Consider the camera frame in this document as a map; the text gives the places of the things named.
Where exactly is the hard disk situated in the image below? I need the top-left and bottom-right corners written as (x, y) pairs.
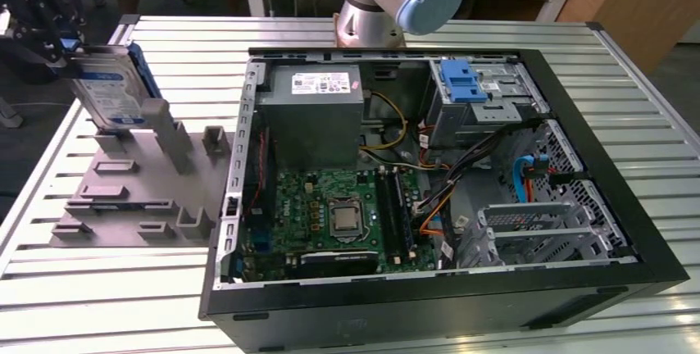
top-left (57, 37), bottom-right (164, 130)

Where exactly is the blue data wire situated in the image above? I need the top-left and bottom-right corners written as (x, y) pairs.
top-left (511, 154), bottom-right (554, 204)

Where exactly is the multicolour power wire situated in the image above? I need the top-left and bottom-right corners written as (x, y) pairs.
top-left (522, 156), bottom-right (590, 186)

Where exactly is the metal disk bay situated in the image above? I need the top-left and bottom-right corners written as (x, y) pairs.
top-left (474, 201), bottom-right (629, 268)

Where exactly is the grey metal stand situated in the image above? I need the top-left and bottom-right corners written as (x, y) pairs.
top-left (0, 94), bottom-right (23, 129)

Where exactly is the grey parts rack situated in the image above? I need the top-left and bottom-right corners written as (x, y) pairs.
top-left (46, 98), bottom-right (237, 252)

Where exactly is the grey power supply unit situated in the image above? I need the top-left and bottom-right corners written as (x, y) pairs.
top-left (255, 62), bottom-right (365, 171)

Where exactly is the black case fan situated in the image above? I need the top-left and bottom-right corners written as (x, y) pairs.
top-left (241, 124), bottom-right (276, 226)

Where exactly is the green motherboard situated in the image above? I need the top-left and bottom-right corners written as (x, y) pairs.
top-left (271, 166), bottom-right (439, 275)

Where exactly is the CPU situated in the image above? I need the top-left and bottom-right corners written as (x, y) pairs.
top-left (329, 205), bottom-right (364, 232)

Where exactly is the blue drive latch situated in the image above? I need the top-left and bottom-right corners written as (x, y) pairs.
top-left (438, 60), bottom-right (488, 105)

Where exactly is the CPU socket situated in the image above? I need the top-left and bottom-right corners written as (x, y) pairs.
top-left (324, 196), bottom-right (373, 245)

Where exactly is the black graphics card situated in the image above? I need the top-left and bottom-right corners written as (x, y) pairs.
top-left (287, 249), bottom-right (380, 280)

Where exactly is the RAM stick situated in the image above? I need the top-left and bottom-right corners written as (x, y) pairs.
top-left (389, 166), bottom-right (418, 259)

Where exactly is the metal optical drive cage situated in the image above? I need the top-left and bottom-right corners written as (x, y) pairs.
top-left (427, 57), bottom-right (550, 151)

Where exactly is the black PC case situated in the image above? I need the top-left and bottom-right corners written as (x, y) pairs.
top-left (196, 45), bottom-right (691, 352)

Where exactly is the wooden cabinet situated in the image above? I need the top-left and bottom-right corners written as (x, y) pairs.
top-left (555, 0), bottom-right (700, 73)

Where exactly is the red black fan wire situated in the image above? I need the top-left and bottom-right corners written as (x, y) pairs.
top-left (244, 126), bottom-right (273, 220)

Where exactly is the yellow wire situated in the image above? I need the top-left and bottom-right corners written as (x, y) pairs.
top-left (359, 89), bottom-right (409, 152)

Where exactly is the black wire bundle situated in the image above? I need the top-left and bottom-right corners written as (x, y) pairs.
top-left (435, 121), bottom-right (543, 207)

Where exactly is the orange wire bundle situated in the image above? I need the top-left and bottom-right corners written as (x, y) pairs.
top-left (418, 201), bottom-right (455, 241)

